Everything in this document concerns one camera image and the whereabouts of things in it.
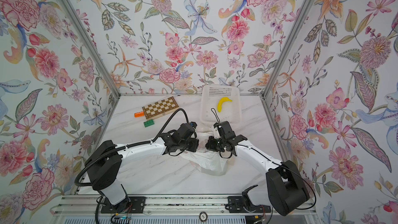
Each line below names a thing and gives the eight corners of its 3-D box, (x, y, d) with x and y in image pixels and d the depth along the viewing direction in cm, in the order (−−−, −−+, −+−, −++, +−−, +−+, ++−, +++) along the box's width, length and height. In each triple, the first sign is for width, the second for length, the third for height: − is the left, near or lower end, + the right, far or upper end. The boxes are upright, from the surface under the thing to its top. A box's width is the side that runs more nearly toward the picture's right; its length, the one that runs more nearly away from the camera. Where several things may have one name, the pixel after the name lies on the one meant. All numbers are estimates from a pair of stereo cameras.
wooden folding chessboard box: (147, 122, 107) (146, 119, 105) (142, 109, 114) (141, 107, 112) (179, 109, 114) (179, 106, 112) (172, 98, 121) (172, 95, 119)
